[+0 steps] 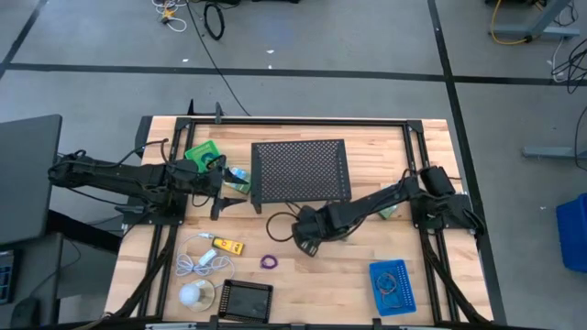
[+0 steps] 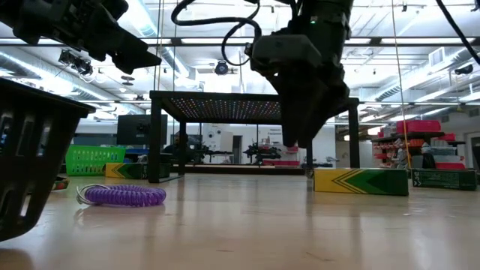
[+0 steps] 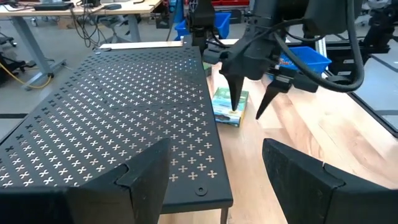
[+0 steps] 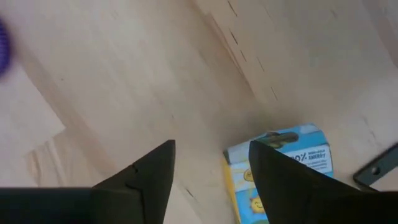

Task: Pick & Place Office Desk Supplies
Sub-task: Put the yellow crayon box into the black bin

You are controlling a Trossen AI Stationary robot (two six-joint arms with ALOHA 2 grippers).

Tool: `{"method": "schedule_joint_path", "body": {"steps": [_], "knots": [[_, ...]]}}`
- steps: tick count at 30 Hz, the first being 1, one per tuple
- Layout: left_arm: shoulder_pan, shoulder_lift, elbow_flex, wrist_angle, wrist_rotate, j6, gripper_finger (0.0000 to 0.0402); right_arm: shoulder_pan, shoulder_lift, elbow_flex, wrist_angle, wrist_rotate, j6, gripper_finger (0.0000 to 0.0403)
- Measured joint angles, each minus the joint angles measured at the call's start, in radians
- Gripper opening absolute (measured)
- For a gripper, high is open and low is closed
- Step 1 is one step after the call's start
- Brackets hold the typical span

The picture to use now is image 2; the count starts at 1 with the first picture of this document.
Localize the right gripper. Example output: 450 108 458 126
258 37 352 149

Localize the round black ceiling camera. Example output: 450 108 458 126
214 58 230 77

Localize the black ceiling camera with cable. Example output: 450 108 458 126
58 48 95 78

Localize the small yellow crayon box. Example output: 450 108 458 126
52 177 71 191

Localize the black flat screen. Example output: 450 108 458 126
116 114 169 146

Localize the black perforated metal shelf riser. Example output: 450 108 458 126
148 89 361 185

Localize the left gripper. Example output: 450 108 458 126
0 0 162 75

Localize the green plastic basket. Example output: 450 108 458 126
65 145 127 176

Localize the black plastic basket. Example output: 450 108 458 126
0 76 97 243

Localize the black robot on workbench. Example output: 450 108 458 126
243 140 283 166

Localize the yellow hanging cord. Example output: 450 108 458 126
391 0 413 170

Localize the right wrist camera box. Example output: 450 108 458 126
250 33 323 74

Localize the rack with red bins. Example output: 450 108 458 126
370 118 468 170

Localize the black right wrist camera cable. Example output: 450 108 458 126
171 0 263 67

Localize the purple coil wristband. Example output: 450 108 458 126
76 183 167 208

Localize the black light beam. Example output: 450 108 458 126
0 36 480 48

